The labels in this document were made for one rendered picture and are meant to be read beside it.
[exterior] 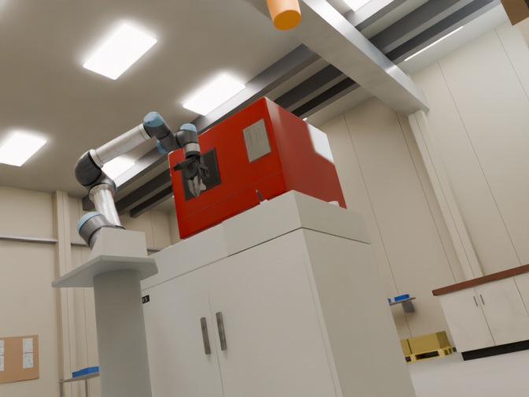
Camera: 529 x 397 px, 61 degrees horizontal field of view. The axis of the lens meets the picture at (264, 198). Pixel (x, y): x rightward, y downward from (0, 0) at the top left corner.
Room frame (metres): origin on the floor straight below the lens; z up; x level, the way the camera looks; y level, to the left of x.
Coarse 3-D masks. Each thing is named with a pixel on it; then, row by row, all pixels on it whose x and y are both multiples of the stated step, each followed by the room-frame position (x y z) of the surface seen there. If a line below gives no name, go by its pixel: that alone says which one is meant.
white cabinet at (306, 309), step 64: (256, 256) 1.66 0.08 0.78; (320, 256) 1.62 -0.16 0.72; (192, 320) 1.86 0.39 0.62; (256, 320) 1.69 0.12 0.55; (320, 320) 1.55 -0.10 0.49; (384, 320) 1.99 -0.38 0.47; (192, 384) 1.88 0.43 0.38; (256, 384) 1.72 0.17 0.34; (320, 384) 1.58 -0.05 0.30; (384, 384) 1.83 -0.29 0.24
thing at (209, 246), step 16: (192, 240) 1.83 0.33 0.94; (208, 240) 1.78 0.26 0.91; (224, 240) 1.74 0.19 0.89; (160, 256) 1.94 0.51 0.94; (176, 256) 1.88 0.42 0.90; (192, 256) 1.83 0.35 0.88; (208, 256) 1.79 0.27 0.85; (224, 256) 1.74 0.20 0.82; (160, 272) 1.94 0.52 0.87; (176, 272) 1.89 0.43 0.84; (144, 288) 2.00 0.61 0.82
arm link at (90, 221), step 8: (88, 216) 1.61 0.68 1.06; (96, 216) 1.62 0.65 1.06; (104, 216) 1.68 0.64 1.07; (80, 224) 1.61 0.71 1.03; (88, 224) 1.59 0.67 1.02; (96, 224) 1.59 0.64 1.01; (104, 224) 1.59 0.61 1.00; (112, 224) 1.67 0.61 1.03; (80, 232) 1.62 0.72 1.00; (88, 232) 1.59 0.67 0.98
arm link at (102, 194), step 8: (104, 176) 1.88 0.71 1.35; (88, 184) 1.85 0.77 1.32; (96, 184) 1.86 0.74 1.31; (104, 184) 1.87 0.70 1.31; (112, 184) 1.92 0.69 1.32; (88, 192) 1.88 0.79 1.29; (96, 192) 1.86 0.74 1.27; (104, 192) 1.86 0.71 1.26; (112, 192) 1.91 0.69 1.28; (96, 200) 1.85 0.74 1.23; (104, 200) 1.84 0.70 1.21; (112, 200) 1.87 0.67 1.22; (96, 208) 1.84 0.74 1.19; (104, 208) 1.82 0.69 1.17; (112, 208) 1.83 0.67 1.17; (112, 216) 1.81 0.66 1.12; (120, 224) 1.82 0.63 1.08
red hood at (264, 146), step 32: (224, 128) 2.39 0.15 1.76; (256, 128) 2.27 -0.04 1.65; (288, 128) 2.38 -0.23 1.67; (224, 160) 2.41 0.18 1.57; (256, 160) 2.29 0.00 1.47; (288, 160) 2.30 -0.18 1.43; (320, 160) 2.67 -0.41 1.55; (224, 192) 2.43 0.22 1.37; (256, 192) 2.32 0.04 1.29; (320, 192) 2.56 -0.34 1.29; (192, 224) 2.58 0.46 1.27
